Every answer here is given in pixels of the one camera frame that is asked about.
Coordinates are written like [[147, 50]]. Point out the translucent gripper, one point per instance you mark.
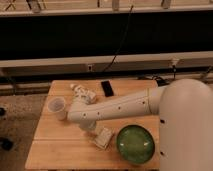
[[90, 128]]

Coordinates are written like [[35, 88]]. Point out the white sponge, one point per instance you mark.
[[103, 138]]

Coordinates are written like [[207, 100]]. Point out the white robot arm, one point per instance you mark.
[[185, 110]]

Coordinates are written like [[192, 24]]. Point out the white plastic bottle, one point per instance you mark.
[[83, 93]]

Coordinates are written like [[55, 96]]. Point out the wooden folding table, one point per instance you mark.
[[62, 146]]

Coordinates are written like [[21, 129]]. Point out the black rectangular block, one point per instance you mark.
[[106, 86]]

